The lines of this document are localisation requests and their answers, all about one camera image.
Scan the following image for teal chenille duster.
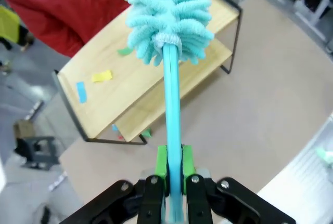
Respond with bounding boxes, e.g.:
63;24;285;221
122;0;215;224

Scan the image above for person in yellow apron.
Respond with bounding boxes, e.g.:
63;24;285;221
0;5;21;40

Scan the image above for white platform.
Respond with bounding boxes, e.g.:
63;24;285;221
256;114;333;224

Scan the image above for dark plastic stool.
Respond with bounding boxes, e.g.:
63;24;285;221
14;135;62;170

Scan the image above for pale green object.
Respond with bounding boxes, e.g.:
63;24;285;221
314;147;333;166

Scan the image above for two-tier wooden metal shelf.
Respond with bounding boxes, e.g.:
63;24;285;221
52;0;244;146

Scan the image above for flat blue paper scrap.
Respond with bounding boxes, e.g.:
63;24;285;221
75;81;88;104

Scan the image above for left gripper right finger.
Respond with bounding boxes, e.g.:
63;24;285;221
182;146;297;224

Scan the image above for yellow paper scrap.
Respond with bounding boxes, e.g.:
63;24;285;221
91;70;113;83

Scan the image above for person in red jacket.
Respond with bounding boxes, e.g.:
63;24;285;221
2;0;132;58

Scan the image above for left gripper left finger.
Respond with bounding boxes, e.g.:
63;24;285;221
61;145;169;224

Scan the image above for long green paper scrap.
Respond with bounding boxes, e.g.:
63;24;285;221
117;47;134;56

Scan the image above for cardboard box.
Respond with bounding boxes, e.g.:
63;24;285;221
12;120;36;140

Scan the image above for grey metal rail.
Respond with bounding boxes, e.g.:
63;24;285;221
270;0;333;50

